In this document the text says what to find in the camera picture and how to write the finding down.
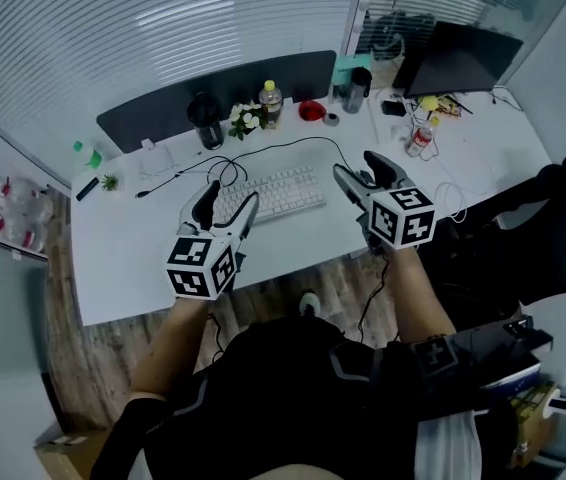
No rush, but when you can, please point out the person's left forearm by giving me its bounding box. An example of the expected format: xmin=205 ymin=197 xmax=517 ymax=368
xmin=130 ymin=295 xmax=209 ymax=402

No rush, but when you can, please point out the brown cardboard box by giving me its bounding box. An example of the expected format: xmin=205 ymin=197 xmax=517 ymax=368
xmin=32 ymin=427 xmax=114 ymax=480

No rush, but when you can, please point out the black remote bar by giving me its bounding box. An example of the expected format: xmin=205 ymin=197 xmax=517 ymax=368
xmin=75 ymin=176 xmax=101 ymax=203

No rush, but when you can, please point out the teal box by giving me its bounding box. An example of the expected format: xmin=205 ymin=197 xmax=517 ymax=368
xmin=331 ymin=52 xmax=374 ymax=102

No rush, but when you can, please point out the yellow cap tea bottle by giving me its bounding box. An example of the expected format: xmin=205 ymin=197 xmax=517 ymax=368
xmin=257 ymin=79 xmax=283 ymax=130

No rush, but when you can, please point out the colourful small packet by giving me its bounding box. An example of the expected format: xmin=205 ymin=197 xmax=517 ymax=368
xmin=437 ymin=93 xmax=475 ymax=118

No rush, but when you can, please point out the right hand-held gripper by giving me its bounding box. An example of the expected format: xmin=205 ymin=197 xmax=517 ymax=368
xmin=332 ymin=150 xmax=437 ymax=257

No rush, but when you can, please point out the person's bare knee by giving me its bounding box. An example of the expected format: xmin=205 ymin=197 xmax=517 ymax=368
xmin=255 ymin=462 xmax=347 ymax=480

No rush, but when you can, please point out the yellow cardboard carton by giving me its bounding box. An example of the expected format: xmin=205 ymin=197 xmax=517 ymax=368
xmin=507 ymin=381 xmax=562 ymax=469

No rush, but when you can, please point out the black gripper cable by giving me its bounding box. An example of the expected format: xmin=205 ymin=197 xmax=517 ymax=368
xmin=357 ymin=256 xmax=390 ymax=344
xmin=206 ymin=312 xmax=228 ymax=365

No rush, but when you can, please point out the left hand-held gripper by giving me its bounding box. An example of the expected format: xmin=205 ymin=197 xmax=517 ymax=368
xmin=165 ymin=180 xmax=261 ymax=301

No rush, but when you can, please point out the clear bottle with red label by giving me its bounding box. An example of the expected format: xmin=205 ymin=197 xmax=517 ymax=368
xmin=405 ymin=116 xmax=441 ymax=158

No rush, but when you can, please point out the person's white shoe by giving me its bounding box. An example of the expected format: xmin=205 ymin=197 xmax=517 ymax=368
xmin=298 ymin=291 xmax=322 ymax=318

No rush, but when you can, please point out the black monitor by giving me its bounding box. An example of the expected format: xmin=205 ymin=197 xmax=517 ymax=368
xmin=391 ymin=20 xmax=524 ymax=100

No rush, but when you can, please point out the black tumbler bottle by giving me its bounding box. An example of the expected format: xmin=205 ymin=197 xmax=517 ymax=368
xmin=186 ymin=91 xmax=225 ymax=151

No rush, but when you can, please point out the large clear water jug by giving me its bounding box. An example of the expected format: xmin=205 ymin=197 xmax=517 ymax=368
xmin=0 ymin=176 xmax=54 ymax=219
xmin=0 ymin=210 xmax=49 ymax=253

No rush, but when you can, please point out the person's right forearm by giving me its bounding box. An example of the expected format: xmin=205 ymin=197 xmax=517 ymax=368
xmin=387 ymin=247 xmax=458 ymax=344

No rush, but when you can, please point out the black office chair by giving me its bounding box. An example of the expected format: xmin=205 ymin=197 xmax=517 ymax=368
xmin=420 ymin=155 xmax=566 ymax=329

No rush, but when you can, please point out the dark flat box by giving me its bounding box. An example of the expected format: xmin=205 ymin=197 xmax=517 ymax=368
xmin=455 ymin=317 xmax=554 ymax=394

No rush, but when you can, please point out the clear bottle with green label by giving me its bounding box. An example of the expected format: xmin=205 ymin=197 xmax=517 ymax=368
xmin=72 ymin=140 xmax=104 ymax=170

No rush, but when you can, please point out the dark desk divider panel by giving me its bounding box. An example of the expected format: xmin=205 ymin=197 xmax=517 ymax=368
xmin=96 ymin=50 xmax=338 ymax=155

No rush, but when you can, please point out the small red bowl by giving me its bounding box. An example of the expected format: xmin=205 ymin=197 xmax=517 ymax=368
xmin=297 ymin=99 xmax=328 ymax=123

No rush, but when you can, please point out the white cable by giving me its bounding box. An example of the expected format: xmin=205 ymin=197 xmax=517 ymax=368
xmin=434 ymin=180 xmax=469 ymax=224

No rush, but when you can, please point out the person's black shirt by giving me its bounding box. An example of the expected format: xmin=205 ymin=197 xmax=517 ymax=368
xmin=90 ymin=315 xmax=519 ymax=480

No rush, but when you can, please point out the white flower plant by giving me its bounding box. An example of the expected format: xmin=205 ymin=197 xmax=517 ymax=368
xmin=226 ymin=100 xmax=268 ymax=142

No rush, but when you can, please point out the grey bottle with black lid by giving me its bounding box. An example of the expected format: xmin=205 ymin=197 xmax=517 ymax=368
xmin=341 ymin=66 xmax=373 ymax=115

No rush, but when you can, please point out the white keyboard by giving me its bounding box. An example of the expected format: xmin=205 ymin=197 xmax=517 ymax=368
xmin=211 ymin=165 xmax=327 ymax=225

